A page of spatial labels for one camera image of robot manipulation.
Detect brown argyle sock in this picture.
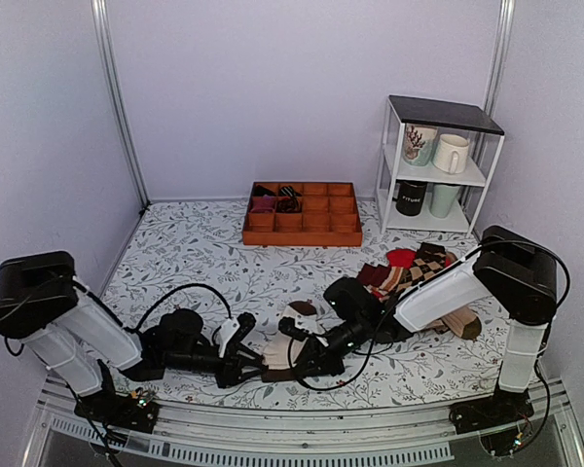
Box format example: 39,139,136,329
393,242,456,293

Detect white ceramic mug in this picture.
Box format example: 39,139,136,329
432,133,470,175

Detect dark rolled sock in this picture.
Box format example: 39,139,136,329
252,185,276,197

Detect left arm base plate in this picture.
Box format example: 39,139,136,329
74,390,160,434

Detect pale green cup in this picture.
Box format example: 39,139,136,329
429,184,461,219

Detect aluminium corner post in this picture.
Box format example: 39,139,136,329
484,0,516,117
91,0,151,212

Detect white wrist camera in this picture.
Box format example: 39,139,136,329
278,316,329,347
216,312,256,358

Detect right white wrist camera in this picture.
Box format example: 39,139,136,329
278,316,329,347

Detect black mug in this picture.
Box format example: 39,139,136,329
395,180,427,217

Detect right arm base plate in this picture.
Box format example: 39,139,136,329
449,391,534,434

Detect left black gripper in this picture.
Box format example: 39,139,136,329
164,344,269,390

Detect right aluminium corner post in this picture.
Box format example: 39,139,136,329
484,0,516,117

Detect wooden compartment tray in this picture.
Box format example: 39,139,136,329
242,181,363,247

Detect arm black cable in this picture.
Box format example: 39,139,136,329
287,310,395,391
126,282,235,335

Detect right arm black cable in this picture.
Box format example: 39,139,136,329
287,310,395,391

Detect black striped rolled sock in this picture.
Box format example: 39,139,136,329
276,185,302,213

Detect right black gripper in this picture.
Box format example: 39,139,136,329
291,316,370,378

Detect cream and brown sock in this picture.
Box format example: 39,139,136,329
261,301,317,382

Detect white metal shelf rack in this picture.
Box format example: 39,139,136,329
375,95,505,235

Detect left aluminium corner post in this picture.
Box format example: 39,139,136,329
91,0,151,212

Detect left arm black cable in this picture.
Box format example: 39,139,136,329
126,282,235,335

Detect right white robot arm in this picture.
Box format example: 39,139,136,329
279,226,568,424

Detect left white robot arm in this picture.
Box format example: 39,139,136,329
0,251,267,422

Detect magenta rolled sock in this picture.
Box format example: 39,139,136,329
249,196,277,213

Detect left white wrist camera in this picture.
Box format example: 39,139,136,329
216,312,256,358

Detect floral tablecloth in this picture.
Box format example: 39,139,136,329
102,201,508,394

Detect red sock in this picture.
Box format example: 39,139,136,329
369,247,453,303

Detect floral pattern mug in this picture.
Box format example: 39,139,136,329
403,124,438,166

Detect striped maroon sock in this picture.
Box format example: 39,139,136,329
356,264,411,297

